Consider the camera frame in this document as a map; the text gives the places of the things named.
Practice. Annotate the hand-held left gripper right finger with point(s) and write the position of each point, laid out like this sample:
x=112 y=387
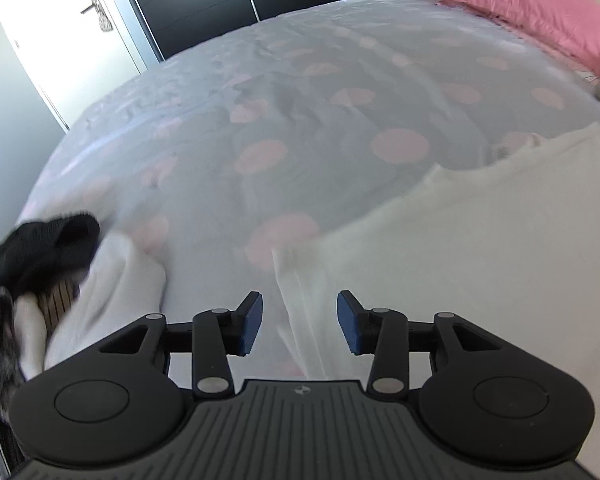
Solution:
x=349 y=322

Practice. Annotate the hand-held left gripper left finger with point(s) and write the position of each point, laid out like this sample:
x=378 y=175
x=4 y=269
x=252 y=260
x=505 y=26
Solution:
x=250 y=322

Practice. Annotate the white T-shirt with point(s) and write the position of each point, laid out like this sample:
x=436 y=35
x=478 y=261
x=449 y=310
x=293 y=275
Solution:
x=455 y=260

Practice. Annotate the white fleece sweatshirt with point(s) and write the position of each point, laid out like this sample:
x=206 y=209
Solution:
x=120 y=280

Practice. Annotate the brown striped garment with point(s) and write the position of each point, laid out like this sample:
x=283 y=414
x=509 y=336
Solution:
x=57 y=302

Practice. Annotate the bed with polka dot sheet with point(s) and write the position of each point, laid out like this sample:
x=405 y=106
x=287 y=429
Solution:
x=280 y=110

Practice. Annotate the black garment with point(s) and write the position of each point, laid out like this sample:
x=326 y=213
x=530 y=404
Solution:
x=45 y=250

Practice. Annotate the dark sliding wardrobe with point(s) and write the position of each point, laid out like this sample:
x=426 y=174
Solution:
x=205 y=0

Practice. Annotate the white door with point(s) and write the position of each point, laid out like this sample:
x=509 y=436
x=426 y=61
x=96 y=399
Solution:
x=55 y=45

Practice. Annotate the patterned hanging pouch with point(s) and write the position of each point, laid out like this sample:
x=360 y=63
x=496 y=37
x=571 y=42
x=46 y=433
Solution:
x=102 y=15

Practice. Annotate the pink pillow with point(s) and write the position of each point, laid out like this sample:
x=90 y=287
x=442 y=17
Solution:
x=530 y=10

